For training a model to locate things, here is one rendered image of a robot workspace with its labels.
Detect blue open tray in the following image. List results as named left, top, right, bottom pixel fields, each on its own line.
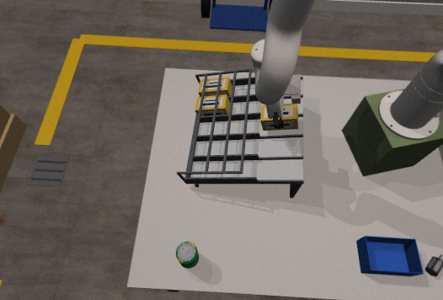
left=356, top=236, right=420, bottom=276

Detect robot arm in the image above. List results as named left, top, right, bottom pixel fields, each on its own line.
left=250, top=0, right=443, bottom=140

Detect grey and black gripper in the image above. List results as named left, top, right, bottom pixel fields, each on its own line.
left=266, top=95, right=284, bottom=129

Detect yellow carton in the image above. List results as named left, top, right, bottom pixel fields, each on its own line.
left=198, top=77, right=232, bottom=97
left=260, top=104, right=298, bottom=131
left=195, top=94, right=230, bottom=116

